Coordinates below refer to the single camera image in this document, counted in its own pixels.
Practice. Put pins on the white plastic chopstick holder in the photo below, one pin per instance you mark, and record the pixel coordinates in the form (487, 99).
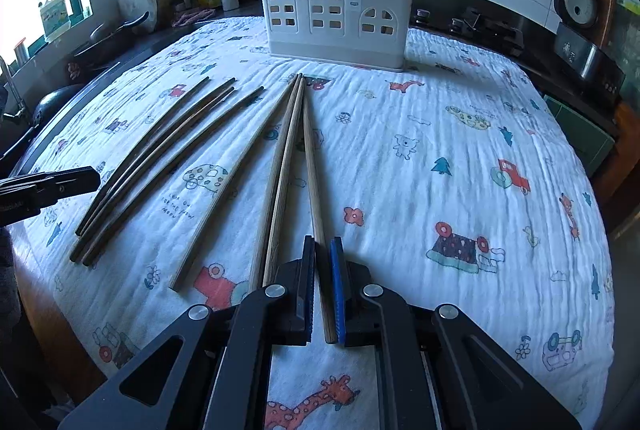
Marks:
(340, 40)

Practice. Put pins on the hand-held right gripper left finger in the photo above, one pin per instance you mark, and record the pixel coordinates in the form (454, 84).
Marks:
(310, 290)

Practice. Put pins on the dark brown chopstick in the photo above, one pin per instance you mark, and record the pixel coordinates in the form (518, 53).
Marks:
(125, 195)
(172, 130)
(165, 177)

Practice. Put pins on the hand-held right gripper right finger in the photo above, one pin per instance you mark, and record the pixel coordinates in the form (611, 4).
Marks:
(337, 292)

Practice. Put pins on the green box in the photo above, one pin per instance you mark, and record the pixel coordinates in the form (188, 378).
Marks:
(580, 135)

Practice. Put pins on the black frying pan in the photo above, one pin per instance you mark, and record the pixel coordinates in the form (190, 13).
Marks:
(107, 43)

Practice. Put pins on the black rice cooker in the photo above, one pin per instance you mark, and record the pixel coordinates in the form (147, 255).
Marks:
(577, 10)

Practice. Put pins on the black countertop appliance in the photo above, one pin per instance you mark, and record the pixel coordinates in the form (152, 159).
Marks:
(607, 78)

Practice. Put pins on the metal faucet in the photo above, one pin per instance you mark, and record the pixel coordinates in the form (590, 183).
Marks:
(12, 100)

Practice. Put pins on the light wooden chopstick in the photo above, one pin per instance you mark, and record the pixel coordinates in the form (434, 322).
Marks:
(274, 185)
(283, 185)
(313, 190)
(233, 182)

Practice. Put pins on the white detergent bottle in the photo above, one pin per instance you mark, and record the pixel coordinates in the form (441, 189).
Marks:
(54, 13)

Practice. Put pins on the round wooden cutting board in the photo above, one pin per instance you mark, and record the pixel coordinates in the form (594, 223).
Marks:
(140, 3)

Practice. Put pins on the white printed cloth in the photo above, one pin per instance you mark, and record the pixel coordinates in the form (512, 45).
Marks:
(450, 190)

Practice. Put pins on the metal cup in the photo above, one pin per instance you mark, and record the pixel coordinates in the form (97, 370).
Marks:
(21, 53)

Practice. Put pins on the black gas stove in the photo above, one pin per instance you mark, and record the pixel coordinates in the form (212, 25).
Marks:
(480, 30)

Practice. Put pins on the black wok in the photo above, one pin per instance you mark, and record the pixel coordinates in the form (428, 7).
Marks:
(57, 105)

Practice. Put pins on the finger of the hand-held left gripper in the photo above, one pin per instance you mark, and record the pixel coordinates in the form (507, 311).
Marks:
(70, 182)

